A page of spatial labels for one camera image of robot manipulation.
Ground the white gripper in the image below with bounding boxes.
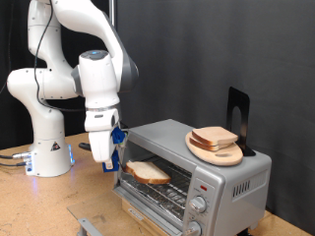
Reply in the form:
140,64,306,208
87,129,118,164

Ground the wire oven rack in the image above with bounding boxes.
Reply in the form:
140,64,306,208
121,155,193,221

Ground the black metal bookend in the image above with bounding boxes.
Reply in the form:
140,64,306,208
225,87,257,157

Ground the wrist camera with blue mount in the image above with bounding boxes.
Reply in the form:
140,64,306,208
111,126,128,146

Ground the wooden crate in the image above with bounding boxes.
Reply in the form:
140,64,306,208
121,199,180,236

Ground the silver toaster oven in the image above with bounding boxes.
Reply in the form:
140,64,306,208
112,118,273,236

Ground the vertical metal pole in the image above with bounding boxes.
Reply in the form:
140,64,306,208
108,0,117,28

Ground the glass oven door with handle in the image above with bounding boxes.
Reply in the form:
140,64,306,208
67,189,172,236

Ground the white bread slice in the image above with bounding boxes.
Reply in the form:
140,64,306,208
124,159,172,186
191,126,239,148
188,137,232,152

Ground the metal spatula with blue block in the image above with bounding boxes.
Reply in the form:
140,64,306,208
78,142,134,174

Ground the grey base cable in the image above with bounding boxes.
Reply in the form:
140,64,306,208
0,150,32,161
0,160,28,168

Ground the silver oven knob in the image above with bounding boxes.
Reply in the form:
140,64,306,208
184,219,203,236
189,195,208,214

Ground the round wooden cutting board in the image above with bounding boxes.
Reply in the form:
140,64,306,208
184,131,244,167

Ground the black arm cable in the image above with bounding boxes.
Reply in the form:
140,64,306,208
32,0,87,113

